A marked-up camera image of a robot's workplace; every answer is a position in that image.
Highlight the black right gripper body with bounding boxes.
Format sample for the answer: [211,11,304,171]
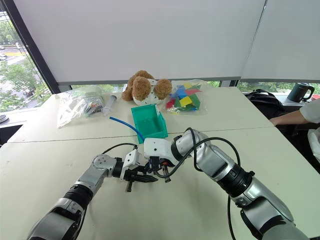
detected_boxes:
[149,155,176,174]

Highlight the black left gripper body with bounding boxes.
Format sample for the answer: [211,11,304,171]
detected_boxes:
[123,165,149,185]

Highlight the blue cable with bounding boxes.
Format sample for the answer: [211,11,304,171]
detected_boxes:
[109,116,154,168]

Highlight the green plastic bin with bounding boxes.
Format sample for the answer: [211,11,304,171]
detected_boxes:
[130,104,169,145]

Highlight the bag of coloured pieces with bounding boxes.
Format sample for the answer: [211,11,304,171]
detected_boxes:
[163,79,209,116]

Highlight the clear plastic syringe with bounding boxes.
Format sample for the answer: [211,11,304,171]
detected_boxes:
[102,94,118,116]

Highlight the brown teddy bear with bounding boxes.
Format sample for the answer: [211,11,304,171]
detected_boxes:
[121,70,174,106]

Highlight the clear bag of small items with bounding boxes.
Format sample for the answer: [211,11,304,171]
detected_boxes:
[56,85,105,129]

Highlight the black backpack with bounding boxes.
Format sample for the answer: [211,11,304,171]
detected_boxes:
[245,88,286,120]

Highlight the wide white roller blind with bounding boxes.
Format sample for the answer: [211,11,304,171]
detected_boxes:
[12,0,268,85]

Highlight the dark green kettle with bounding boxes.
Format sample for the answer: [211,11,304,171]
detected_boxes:
[286,82,316,103]

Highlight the person's white shirt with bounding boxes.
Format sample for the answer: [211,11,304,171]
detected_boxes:
[299,98,320,124]

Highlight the narrow white roller blind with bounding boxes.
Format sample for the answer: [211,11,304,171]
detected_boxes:
[240,0,320,84]

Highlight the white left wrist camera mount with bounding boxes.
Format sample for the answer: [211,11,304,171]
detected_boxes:
[119,149,144,180]

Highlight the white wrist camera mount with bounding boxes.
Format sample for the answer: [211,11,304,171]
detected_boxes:
[143,137,180,168]
[119,149,144,180]

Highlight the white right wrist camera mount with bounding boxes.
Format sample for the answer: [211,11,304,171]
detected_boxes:
[143,137,180,168]

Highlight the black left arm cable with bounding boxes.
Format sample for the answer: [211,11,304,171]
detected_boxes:
[101,142,139,155]

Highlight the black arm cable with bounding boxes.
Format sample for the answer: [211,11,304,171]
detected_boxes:
[154,127,242,240]
[101,142,139,155]

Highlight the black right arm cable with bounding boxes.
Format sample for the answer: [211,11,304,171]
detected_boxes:
[154,127,242,240]

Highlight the black window frame post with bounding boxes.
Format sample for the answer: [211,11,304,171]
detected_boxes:
[1,0,62,95]

